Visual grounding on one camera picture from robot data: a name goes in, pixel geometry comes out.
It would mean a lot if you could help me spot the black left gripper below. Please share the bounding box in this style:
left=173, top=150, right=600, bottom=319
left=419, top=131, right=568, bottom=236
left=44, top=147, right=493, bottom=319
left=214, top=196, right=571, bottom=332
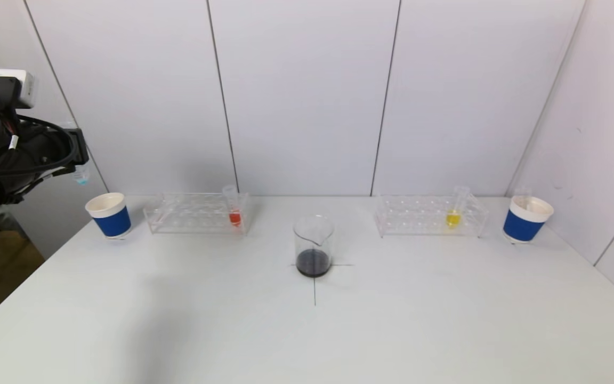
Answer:
left=41, top=127, right=90, bottom=169

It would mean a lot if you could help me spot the test tube with blue pigment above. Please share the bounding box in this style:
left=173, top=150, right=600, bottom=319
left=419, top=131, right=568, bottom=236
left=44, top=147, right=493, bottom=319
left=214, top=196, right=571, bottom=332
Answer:
left=63, top=119, right=92, bottom=186

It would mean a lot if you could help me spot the clear acrylic test tube rack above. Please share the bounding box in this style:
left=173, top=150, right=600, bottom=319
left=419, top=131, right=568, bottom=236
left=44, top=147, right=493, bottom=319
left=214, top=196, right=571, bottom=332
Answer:
left=144, top=193, right=253, bottom=237
left=374, top=193, right=488, bottom=238

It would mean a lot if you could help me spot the clear glass beaker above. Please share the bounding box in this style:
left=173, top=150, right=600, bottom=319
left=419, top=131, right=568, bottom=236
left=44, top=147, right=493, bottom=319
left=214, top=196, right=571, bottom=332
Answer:
left=293, top=214, right=334, bottom=278

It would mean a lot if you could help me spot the test tube with yellow pigment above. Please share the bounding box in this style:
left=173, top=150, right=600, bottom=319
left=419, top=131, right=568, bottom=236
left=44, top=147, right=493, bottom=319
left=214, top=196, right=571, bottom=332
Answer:
left=445, top=186, right=471, bottom=230

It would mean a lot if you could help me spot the blue and white paper cup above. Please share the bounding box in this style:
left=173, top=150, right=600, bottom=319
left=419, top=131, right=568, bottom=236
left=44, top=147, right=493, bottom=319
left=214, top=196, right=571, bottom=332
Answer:
left=85, top=192, right=132, bottom=239
left=503, top=195, right=555, bottom=244

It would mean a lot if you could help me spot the black looped camera cable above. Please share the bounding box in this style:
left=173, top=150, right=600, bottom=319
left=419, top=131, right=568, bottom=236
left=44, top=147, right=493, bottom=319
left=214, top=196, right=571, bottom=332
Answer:
left=0, top=114, right=82, bottom=180

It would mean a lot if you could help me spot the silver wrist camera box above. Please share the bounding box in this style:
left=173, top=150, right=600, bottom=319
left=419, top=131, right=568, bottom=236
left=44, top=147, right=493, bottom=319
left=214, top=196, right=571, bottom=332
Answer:
left=0, top=69, right=36, bottom=110

